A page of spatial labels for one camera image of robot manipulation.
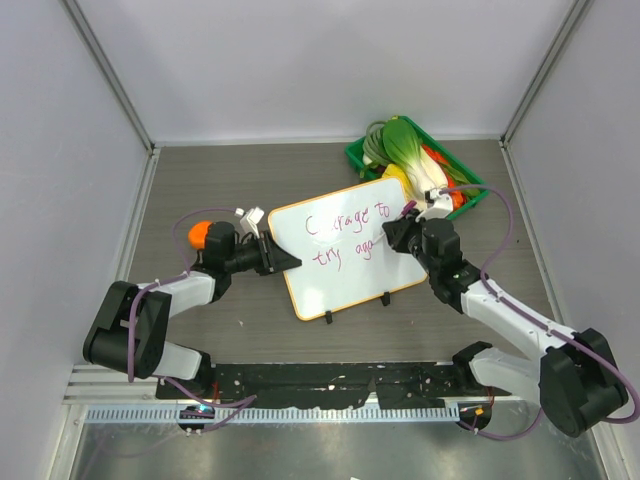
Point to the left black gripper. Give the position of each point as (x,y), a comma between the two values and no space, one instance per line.
(272,258)

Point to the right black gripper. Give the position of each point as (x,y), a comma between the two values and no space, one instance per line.
(398,231)

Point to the white marker pen body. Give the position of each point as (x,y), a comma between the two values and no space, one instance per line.
(379,240)

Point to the magenta marker cap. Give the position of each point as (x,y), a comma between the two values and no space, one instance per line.
(410,205)

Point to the orange framed whiteboard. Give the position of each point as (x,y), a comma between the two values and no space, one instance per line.
(333,236)

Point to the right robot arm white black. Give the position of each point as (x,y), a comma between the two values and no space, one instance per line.
(571,376)

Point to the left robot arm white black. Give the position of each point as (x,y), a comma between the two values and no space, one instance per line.
(129,332)

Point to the right black whiteboard foot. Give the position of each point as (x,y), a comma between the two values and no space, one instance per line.
(386,298)

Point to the yellow toy vegetable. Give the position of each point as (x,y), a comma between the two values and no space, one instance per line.
(393,171)

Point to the red orange toy pepper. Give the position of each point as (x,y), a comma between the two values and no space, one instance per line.
(454,177)

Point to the orange toy fruit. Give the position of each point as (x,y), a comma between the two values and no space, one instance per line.
(197,234)

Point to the grey green coiled toy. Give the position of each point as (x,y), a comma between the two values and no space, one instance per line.
(374,154)

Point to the toy bok choy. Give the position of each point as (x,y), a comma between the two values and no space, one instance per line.
(404,148)

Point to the green plastic basket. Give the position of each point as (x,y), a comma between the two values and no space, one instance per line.
(354,154)

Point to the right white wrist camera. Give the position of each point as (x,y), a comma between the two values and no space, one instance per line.
(438,205)

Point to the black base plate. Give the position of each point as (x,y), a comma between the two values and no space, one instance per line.
(339,386)

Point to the slotted grey cable duct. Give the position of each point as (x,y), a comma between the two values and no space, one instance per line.
(183,413)

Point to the right aluminium frame post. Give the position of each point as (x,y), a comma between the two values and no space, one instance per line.
(561,39)

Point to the aluminium frame post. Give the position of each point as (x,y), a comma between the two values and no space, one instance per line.
(80,22)
(561,39)

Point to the left aluminium frame post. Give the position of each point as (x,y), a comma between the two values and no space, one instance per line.
(80,22)

